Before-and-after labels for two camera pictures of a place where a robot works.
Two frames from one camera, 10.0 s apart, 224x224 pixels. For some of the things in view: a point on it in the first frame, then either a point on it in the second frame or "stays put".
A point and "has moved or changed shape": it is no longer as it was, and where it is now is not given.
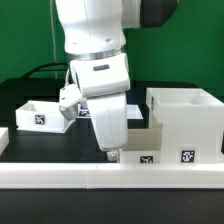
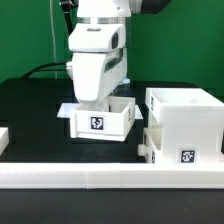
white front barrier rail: [111, 175] stays put
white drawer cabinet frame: [192, 124] stays put
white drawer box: [41, 116] has moved or changed shape
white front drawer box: [143, 145] has moved or changed shape
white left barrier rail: [4, 138] stays put
